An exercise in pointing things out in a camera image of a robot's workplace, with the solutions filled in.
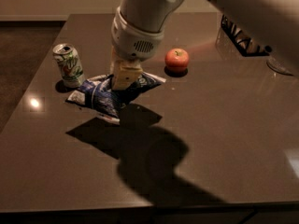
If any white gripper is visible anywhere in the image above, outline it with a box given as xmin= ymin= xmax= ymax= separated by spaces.
xmin=109 ymin=7 xmax=164 ymax=91

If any blue chip bag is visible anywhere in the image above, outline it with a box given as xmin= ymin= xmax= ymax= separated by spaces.
xmin=66 ymin=72 xmax=166 ymax=125

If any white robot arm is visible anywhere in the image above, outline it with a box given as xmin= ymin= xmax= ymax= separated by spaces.
xmin=111 ymin=0 xmax=299 ymax=90

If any green 7up can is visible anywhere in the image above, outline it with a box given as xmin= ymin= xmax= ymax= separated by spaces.
xmin=52 ymin=43 xmax=85 ymax=89

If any red apple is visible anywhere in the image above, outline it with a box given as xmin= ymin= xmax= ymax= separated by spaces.
xmin=164 ymin=49 xmax=190 ymax=73

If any black wire basket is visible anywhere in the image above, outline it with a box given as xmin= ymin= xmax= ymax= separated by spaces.
xmin=221 ymin=15 xmax=269 ymax=57

